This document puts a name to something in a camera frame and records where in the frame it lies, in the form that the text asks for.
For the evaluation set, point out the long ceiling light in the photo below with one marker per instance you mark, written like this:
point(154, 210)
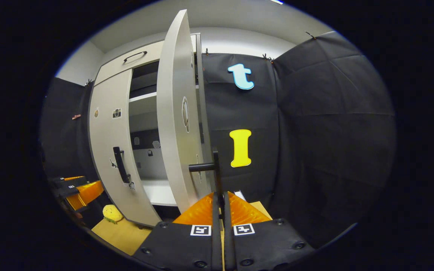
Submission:
point(276, 2)

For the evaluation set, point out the white cabinet shelf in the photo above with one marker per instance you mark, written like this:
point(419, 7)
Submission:
point(158, 192)
point(143, 96)

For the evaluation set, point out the pink clip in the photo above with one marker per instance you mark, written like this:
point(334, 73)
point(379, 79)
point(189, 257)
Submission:
point(76, 116)

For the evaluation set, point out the beige cabinet door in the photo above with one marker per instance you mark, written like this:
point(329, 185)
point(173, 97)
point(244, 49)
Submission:
point(171, 113)
point(107, 143)

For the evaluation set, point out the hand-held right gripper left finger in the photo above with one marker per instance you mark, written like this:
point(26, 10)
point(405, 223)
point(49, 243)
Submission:
point(217, 244)

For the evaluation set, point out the beige double-door shoe cabinet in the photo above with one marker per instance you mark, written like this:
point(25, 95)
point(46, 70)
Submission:
point(115, 69)

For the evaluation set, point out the black clip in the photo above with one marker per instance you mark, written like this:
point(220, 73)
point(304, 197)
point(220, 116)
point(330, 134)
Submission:
point(310, 35)
point(266, 57)
point(88, 82)

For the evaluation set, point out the yellow plush toy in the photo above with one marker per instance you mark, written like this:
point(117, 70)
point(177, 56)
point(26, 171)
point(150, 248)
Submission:
point(112, 213)

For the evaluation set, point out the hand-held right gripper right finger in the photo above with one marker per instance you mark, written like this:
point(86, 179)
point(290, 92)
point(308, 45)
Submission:
point(229, 244)

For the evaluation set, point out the small white box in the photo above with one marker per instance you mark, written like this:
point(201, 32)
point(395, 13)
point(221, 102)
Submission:
point(240, 195)

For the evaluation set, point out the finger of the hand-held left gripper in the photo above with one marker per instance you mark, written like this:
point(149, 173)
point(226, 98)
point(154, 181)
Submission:
point(66, 181)
point(70, 190)

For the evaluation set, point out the black backdrop cloth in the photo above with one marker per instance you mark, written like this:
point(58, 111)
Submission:
point(62, 143)
point(315, 150)

